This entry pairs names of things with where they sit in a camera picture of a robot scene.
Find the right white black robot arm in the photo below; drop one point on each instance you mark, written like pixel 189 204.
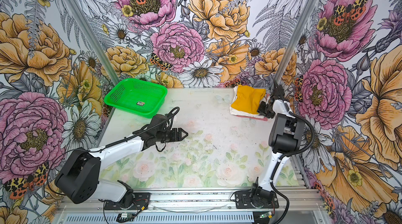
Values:
pixel 290 135

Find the green plastic basket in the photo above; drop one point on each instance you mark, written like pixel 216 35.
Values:
pixel 137 97

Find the white vented cable duct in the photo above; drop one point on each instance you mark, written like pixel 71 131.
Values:
pixel 164 218

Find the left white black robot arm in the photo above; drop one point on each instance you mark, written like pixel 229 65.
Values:
pixel 79 178

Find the left aluminium corner post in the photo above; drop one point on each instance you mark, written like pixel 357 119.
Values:
pixel 79 16

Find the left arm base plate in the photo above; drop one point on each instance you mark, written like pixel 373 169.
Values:
pixel 131 201

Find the aluminium front rail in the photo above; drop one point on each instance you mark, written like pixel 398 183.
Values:
pixel 196 199

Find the right aluminium corner post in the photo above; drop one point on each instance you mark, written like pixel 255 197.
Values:
pixel 297 32

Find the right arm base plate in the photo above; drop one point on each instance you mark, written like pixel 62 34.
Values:
pixel 243 200

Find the aluminium corner post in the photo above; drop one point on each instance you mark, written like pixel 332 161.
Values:
pixel 79 16
pixel 297 32

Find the white black folded t-shirt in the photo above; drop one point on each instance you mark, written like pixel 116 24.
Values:
pixel 238 111

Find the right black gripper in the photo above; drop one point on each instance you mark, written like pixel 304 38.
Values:
pixel 261 110

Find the yellow t-shirt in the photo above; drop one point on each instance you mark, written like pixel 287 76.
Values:
pixel 248 98

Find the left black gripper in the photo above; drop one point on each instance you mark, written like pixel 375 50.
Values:
pixel 177 137

